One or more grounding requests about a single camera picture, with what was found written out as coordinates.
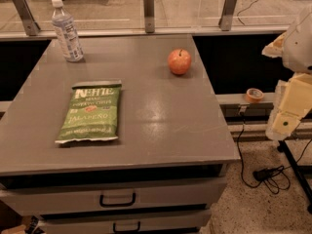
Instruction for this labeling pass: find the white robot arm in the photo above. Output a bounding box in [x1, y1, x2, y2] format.
[262, 4, 312, 141]

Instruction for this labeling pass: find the red apple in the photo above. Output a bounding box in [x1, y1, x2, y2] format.
[168, 49, 191, 75]

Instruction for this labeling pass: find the orange tape roll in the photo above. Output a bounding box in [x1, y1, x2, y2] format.
[245, 88, 264, 103]

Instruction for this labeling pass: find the black metal stand leg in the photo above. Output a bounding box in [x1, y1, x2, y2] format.
[278, 140, 312, 215]

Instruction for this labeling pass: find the upper grey drawer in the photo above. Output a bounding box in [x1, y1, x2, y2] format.
[0, 177, 226, 215]

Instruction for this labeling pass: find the grey drawer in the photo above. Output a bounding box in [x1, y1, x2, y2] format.
[0, 177, 226, 215]
[38, 210, 211, 234]

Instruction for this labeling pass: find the lower grey drawer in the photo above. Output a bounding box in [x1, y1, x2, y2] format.
[38, 210, 211, 234]

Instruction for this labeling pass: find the green jalapeno chips bag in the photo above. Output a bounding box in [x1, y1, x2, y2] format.
[56, 80, 122, 144]

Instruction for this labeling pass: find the clear plastic water bottle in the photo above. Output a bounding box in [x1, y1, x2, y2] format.
[52, 0, 84, 62]

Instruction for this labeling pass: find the black power cable with adapter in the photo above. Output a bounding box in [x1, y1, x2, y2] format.
[236, 111, 312, 195]

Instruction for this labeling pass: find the right metal railing post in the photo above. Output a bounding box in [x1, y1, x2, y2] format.
[218, 0, 237, 31]

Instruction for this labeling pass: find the metal railing post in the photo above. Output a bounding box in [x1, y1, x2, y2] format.
[12, 0, 41, 36]
[218, 0, 237, 31]
[143, 0, 155, 33]

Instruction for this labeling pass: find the black floor cable background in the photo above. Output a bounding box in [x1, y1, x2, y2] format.
[236, 0, 277, 27]

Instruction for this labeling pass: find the middle metal railing post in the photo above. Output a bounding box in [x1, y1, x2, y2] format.
[143, 0, 155, 33]

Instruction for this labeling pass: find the black upper drawer handle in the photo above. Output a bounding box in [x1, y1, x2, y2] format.
[98, 193, 137, 208]

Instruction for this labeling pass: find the black drawer handle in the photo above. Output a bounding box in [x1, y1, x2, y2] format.
[98, 193, 137, 208]
[112, 221, 141, 234]

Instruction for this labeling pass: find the black lower drawer handle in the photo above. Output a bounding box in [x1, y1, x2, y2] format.
[112, 221, 141, 234]

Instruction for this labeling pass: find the left metal railing post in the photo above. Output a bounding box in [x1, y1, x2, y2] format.
[12, 0, 41, 36]

